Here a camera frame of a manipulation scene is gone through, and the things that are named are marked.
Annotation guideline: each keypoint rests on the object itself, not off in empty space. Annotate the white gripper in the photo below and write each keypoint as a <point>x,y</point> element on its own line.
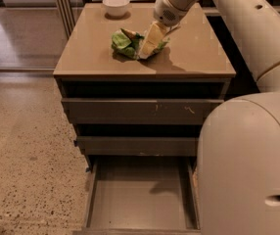
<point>165,12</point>

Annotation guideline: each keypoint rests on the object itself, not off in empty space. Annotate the green rice chip bag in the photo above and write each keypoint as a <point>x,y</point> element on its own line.
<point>134,45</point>

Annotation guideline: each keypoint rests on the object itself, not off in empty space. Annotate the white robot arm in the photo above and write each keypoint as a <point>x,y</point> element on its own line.
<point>238,159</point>

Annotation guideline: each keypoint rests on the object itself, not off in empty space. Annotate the beige drawer cabinet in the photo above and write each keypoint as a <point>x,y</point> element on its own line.
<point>192,65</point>

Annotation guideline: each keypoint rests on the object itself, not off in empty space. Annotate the grey top drawer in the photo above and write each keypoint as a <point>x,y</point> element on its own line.
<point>139,111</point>

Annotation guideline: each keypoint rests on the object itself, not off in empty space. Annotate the grey drawer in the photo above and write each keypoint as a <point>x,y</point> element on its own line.
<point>137,146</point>
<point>139,111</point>
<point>142,196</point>

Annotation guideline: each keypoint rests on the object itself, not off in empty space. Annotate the grey middle drawer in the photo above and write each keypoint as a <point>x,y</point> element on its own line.
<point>137,146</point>

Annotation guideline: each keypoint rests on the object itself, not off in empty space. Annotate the grey bottom drawer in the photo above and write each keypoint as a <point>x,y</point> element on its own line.
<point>142,196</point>

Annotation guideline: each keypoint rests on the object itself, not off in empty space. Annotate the white ceramic bowl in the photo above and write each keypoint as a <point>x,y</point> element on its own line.
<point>116,8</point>

